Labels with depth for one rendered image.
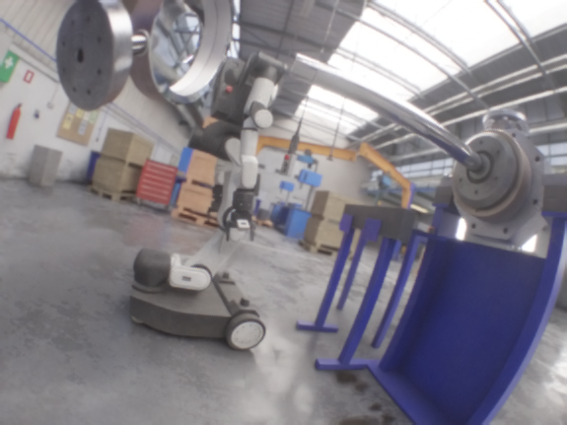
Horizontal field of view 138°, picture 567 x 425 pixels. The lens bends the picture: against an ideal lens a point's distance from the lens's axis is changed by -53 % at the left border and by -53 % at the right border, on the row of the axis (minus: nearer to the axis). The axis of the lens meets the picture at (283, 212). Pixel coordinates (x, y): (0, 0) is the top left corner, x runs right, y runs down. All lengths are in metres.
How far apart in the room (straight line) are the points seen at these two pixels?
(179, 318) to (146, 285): 0.23
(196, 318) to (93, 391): 0.58
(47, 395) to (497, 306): 1.64
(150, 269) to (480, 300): 1.51
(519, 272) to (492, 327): 0.25
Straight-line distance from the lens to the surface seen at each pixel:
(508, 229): 1.05
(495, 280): 1.18
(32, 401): 0.93
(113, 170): 4.91
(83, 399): 0.91
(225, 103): 1.14
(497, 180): 0.95
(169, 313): 1.11
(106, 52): 0.39
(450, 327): 1.29
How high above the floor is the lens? 0.72
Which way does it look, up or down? 1 degrees down
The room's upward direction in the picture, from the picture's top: 16 degrees clockwise
